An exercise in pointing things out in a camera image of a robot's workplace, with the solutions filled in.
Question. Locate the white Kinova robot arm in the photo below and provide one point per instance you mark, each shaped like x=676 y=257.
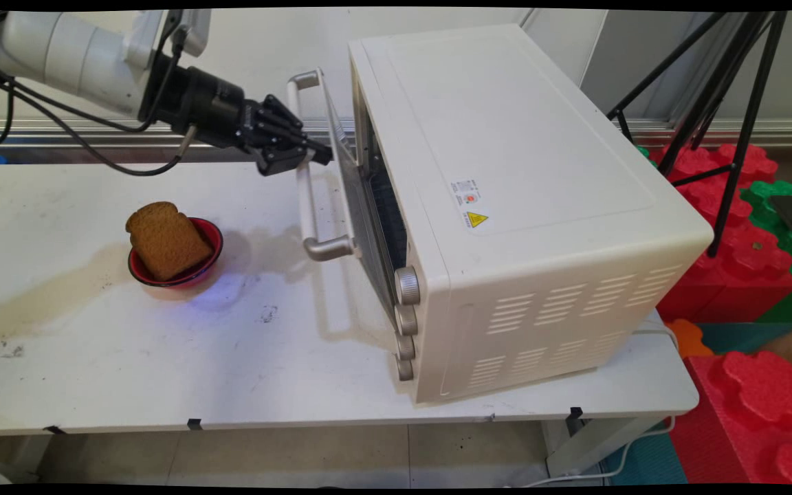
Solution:
x=73 y=55

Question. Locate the large red foam block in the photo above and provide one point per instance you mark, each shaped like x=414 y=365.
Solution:
x=753 y=412

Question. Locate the yellow warning sticker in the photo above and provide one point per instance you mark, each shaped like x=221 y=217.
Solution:
x=476 y=218

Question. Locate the aluminium wall rail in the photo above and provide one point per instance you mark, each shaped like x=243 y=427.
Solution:
x=93 y=134

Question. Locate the red bowl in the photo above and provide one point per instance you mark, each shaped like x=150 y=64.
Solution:
x=210 y=251

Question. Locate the green foam block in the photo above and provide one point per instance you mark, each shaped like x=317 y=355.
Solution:
x=767 y=199

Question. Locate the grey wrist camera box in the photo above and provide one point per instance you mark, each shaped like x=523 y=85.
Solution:
x=186 y=31

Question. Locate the large silver oven knob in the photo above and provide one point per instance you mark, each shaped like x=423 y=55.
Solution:
x=408 y=284

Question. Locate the black tape piece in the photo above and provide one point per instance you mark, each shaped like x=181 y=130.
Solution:
x=575 y=416
x=193 y=424
x=52 y=430

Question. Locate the cream toaster oven body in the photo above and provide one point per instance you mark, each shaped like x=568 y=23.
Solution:
x=526 y=206

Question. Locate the brown toast slice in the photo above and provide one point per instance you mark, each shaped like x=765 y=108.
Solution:
x=166 y=240

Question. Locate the red foam block with studs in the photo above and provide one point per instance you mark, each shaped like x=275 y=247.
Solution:
x=740 y=268

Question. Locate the black tripod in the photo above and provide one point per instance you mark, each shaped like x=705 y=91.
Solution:
x=746 y=130

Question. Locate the orange foam piece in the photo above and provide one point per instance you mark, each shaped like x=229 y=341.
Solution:
x=688 y=338

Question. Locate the teal foam mat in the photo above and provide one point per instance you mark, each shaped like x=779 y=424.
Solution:
x=643 y=460

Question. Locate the white info sticker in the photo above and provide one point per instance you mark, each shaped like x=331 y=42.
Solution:
x=466 y=191

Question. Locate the white table leg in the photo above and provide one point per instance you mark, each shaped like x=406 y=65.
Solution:
x=595 y=443

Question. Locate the brown cardboard piece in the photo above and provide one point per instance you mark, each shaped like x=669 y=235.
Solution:
x=791 y=350

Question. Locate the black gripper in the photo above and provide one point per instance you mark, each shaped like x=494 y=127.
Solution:
x=207 y=103

